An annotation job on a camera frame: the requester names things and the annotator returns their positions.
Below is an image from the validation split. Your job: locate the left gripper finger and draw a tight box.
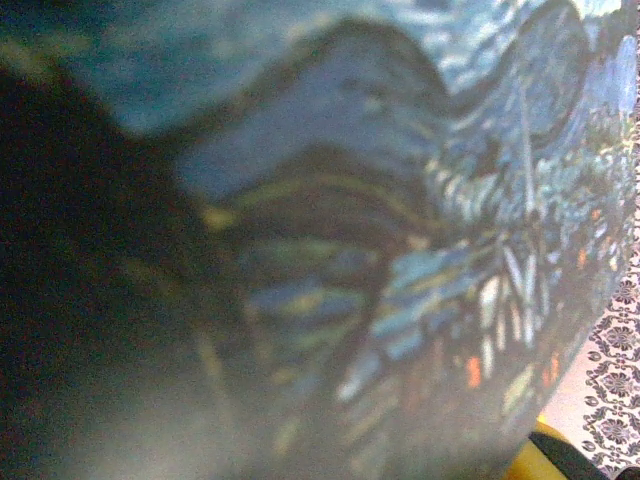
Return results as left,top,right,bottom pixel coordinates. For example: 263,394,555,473
507,417,614,480

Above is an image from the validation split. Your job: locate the starry night painted tin box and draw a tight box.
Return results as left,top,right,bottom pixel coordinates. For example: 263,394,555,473
0,0,640,480

